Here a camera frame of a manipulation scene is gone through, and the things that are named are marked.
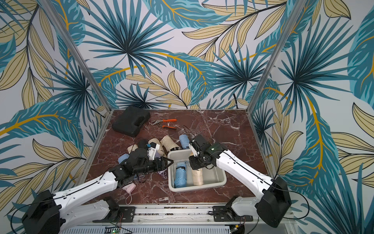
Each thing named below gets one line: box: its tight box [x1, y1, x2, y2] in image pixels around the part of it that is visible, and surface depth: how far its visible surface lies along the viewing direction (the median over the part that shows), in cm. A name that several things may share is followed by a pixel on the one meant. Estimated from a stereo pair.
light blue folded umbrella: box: [178, 134, 190, 150], surface depth 102 cm
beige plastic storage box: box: [167, 149, 227, 193], surface depth 80 cm
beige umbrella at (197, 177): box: [191, 168, 204, 186], surface depth 73 cm
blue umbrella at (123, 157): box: [117, 153, 130, 164], surface depth 92 cm
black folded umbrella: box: [137, 138, 148, 149], surface depth 99 cm
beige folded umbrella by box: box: [159, 135, 181, 152], surface depth 97 cm
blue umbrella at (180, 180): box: [173, 161, 187, 189], surface depth 85 cm
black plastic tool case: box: [112, 105, 151, 138], surface depth 107 cm
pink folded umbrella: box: [121, 182, 137, 206], surface depth 80 cm
